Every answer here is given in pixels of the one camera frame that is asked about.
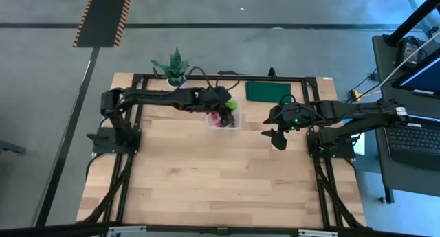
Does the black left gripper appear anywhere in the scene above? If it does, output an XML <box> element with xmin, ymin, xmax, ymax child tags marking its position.
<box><xmin>206</xmin><ymin>87</ymin><xmax>237</xmax><ymax>128</ymax></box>

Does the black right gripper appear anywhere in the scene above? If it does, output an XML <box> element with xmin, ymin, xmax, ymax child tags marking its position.
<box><xmin>260</xmin><ymin>104</ymin><xmax>312</xmax><ymax>150</ymax></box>

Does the clear plastic tupperware container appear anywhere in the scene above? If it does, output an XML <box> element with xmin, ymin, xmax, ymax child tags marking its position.
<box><xmin>205</xmin><ymin>98</ymin><xmax>243</xmax><ymax>131</ymax></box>

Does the dark green cloth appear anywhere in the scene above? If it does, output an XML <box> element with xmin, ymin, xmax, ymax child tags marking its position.
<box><xmin>245</xmin><ymin>80</ymin><xmax>293</xmax><ymax>104</ymax></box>

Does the white plant pot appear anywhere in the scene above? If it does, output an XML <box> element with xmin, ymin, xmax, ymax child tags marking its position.
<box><xmin>166</xmin><ymin>75</ymin><xmax>188</xmax><ymax>90</ymax></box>

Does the green potted plant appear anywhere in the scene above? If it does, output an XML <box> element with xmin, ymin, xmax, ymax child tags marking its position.
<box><xmin>150</xmin><ymin>47</ymin><xmax>192</xmax><ymax>87</ymax></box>

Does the dark grey desk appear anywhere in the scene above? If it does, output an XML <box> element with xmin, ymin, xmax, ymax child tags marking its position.
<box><xmin>372</xmin><ymin>34</ymin><xmax>440</xmax><ymax>199</ymax></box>

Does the black power adapter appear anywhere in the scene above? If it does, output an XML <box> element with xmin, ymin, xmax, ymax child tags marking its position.
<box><xmin>400</xmin><ymin>37</ymin><xmax>422</xmax><ymax>68</ymax></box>

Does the black computer monitor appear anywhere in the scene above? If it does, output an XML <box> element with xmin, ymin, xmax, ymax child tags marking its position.
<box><xmin>391</xmin><ymin>47</ymin><xmax>440</xmax><ymax>100</ymax></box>

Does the black orange striped floor mat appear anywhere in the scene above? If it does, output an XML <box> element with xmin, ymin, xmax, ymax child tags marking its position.
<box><xmin>71</xmin><ymin>0</ymin><xmax>134</xmax><ymax>48</ymax></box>

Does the black metal pole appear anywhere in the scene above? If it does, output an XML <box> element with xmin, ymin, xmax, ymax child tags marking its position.
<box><xmin>384</xmin><ymin>0</ymin><xmax>440</xmax><ymax>45</ymax></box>

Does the grey floor object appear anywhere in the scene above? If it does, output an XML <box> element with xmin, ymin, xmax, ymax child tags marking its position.
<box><xmin>0</xmin><ymin>139</ymin><xmax>28</xmax><ymax>155</ymax></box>

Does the black metal table frame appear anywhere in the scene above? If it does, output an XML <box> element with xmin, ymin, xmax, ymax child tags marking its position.
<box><xmin>77</xmin><ymin>73</ymin><xmax>367</xmax><ymax>231</ymax></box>

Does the white cable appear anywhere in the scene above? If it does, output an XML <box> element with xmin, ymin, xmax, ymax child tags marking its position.
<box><xmin>376</xmin><ymin>30</ymin><xmax>440</xmax><ymax>92</ymax></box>

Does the black camera rail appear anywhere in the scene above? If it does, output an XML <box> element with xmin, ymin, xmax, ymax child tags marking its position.
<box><xmin>0</xmin><ymin>222</ymin><xmax>440</xmax><ymax>237</ymax></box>

